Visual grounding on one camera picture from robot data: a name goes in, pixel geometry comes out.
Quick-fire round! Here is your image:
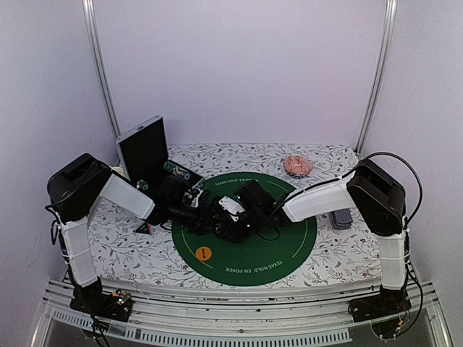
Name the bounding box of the black triangular all-in marker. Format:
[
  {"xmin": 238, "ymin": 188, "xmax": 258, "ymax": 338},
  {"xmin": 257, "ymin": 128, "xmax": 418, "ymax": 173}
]
[{"xmin": 134, "ymin": 223, "xmax": 151, "ymax": 235}]

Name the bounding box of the aluminium front rail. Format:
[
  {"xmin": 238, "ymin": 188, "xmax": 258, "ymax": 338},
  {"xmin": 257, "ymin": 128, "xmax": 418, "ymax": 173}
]
[{"xmin": 29, "ymin": 279, "xmax": 457, "ymax": 346}]

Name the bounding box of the round green poker mat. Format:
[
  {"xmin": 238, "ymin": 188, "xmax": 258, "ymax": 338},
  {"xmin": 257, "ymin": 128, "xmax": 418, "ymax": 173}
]
[{"xmin": 171, "ymin": 171, "xmax": 318, "ymax": 287}]

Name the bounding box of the right aluminium frame post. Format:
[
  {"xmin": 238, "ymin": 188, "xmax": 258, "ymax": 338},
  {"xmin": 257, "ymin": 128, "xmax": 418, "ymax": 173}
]
[{"xmin": 354, "ymin": 0, "xmax": 398, "ymax": 157}]

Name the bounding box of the red patterned small bowl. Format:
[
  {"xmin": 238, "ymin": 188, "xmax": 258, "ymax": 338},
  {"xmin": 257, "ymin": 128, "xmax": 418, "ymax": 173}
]
[{"xmin": 283, "ymin": 155, "xmax": 313, "ymax": 179}]

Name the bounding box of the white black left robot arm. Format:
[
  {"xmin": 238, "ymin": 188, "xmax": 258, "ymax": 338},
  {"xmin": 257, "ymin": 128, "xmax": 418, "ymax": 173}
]
[{"xmin": 45, "ymin": 153, "xmax": 217, "ymax": 314}]

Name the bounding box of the grey playing card deck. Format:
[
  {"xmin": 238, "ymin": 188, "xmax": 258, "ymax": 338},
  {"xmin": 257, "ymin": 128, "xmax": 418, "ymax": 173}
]
[{"xmin": 331, "ymin": 209, "xmax": 353, "ymax": 230}]

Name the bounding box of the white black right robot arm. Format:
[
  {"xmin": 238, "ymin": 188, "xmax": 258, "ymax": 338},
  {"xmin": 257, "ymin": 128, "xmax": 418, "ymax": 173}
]
[{"xmin": 213, "ymin": 154, "xmax": 412, "ymax": 315}]

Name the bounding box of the aluminium frame post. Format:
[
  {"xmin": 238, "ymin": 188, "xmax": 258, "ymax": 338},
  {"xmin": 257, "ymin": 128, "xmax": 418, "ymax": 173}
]
[
  {"xmin": 354, "ymin": 0, "xmax": 398, "ymax": 157},
  {"xmin": 81, "ymin": 0, "xmax": 121, "ymax": 140}
]

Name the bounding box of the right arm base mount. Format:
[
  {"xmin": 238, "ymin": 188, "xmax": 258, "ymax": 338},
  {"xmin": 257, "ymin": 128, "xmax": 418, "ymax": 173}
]
[{"xmin": 348, "ymin": 286, "xmax": 412, "ymax": 340}]

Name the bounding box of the green poker chip row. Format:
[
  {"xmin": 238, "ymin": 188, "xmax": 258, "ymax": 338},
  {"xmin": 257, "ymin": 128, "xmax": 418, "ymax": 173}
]
[{"xmin": 163, "ymin": 161, "xmax": 190, "ymax": 181}]

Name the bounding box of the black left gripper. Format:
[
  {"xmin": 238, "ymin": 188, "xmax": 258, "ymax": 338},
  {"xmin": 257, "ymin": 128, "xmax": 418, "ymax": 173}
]
[{"xmin": 169, "ymin": 202, "xmax": 228, "ymax": 236}]

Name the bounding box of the left aluminium frame post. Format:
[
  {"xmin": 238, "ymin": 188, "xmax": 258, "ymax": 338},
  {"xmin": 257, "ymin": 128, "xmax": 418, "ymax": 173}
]
[{"xmin": 81, "ymin": 0, "xmax": 121, "ymax": 140}]

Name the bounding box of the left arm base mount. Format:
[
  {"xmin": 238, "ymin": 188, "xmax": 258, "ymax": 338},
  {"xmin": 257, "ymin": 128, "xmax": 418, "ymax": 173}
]
[{"xmin": 69, "ymin": 288, "xmax": 133, "ymax": 322}]

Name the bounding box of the short poker chip stack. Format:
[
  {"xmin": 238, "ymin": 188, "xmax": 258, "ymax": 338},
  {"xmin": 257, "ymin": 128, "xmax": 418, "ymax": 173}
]
[{"xmin": 137, "ymin": 179, "xmax": 149, "ymax": 191}]

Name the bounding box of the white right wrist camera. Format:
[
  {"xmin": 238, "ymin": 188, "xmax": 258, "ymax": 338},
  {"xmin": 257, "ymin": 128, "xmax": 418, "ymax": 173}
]
[{"xmin": 218, "ymin": 196, "xmax": 245, "ymax": 222}]

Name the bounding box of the orange big blind button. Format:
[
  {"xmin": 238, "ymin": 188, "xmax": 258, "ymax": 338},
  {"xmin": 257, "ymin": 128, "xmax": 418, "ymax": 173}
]
[{"xmin": 195, "ymin": 247, "xmax": 213, "ymax": 262}]

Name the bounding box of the aluminium poker chip case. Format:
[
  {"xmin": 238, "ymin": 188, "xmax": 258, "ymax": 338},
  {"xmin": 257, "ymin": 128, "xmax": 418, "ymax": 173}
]
[{"xmin": 115, "ymin": 115, "xmax": 203, "ymax": 194}]

